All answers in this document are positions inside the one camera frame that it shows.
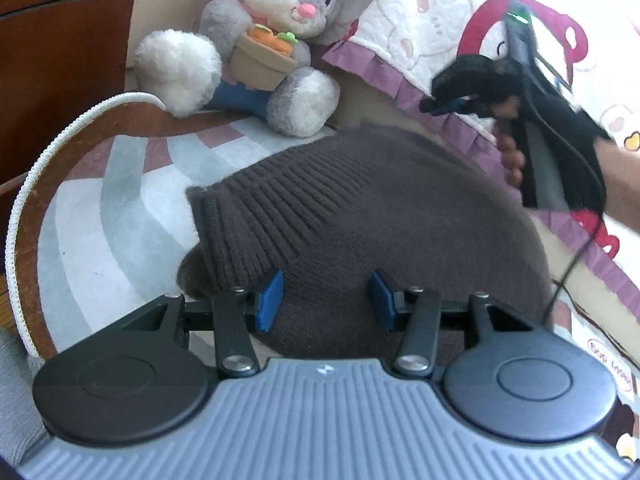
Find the checked bed sheet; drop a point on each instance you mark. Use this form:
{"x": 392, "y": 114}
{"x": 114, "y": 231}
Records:
{"x": 125, "y": 210}

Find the wooden headboard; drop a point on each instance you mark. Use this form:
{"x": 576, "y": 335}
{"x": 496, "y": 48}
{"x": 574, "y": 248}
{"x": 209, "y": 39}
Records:
{"x": 60, "y": 35}

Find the grey knit cloth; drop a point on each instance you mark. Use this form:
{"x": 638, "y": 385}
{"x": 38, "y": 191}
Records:
{"x": 17, "y": 395}

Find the brown bed mat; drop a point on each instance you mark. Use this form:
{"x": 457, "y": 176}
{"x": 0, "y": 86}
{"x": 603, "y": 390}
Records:
{"x": 30, "y": 270}

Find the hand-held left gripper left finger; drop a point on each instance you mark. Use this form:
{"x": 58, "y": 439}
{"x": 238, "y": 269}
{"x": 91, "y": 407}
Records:
{"x": 270, "y": 302}

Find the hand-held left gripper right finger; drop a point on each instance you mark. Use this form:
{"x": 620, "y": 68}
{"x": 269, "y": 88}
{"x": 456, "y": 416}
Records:
{"x": 381, "y": 300}

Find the person's right hand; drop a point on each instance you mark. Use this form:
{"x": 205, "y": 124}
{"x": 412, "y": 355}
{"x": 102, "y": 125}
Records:
{"x": 510, "y": 160}

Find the person's right forearm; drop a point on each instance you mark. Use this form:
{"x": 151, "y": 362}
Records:
{"x": 625, "y": 185}

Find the brown knit sweater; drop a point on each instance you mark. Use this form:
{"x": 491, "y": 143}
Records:
{"x": 375, "y": 210}

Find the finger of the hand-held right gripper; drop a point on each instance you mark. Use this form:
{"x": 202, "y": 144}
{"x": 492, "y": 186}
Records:
{"x": 442, "y": 106}

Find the bear printed blanket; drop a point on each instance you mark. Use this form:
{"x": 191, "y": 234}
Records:
{"x": 425, "y": 5}

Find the grey plush rabbit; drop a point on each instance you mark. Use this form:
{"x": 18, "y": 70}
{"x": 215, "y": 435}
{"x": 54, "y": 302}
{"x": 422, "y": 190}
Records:
{"x": 280, "y": 5}

